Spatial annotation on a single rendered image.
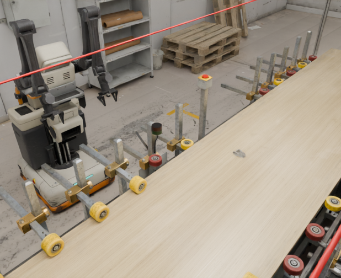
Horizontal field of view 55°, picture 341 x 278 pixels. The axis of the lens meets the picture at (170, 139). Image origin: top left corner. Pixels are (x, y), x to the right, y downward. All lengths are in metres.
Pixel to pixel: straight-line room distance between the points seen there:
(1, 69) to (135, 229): 3.09
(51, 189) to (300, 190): 1.87
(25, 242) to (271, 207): 1.92
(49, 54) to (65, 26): 2.24
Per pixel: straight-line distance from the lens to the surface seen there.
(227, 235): 1.56
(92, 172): 2.90
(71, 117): 2.61
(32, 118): 2.77
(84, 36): 2.33
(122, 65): 5.24
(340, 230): 0.51
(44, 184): 2.88
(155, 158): 1.93
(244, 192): 1.76
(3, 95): 4.36
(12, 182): 3.46
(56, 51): 2.35
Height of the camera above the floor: 2.10
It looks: 35 degrees down
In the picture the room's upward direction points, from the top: straight up
